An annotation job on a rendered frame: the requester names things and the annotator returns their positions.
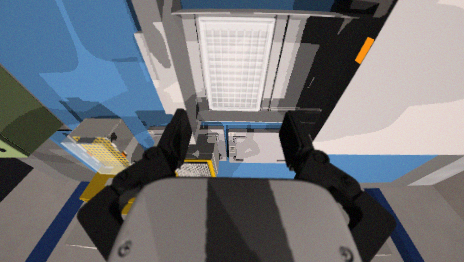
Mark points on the blue bench mat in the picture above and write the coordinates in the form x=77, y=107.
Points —
x=80, y=58

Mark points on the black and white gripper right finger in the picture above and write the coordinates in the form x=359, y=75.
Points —
x=370, y=223

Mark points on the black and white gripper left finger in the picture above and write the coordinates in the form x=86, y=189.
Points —
x=101, y=217

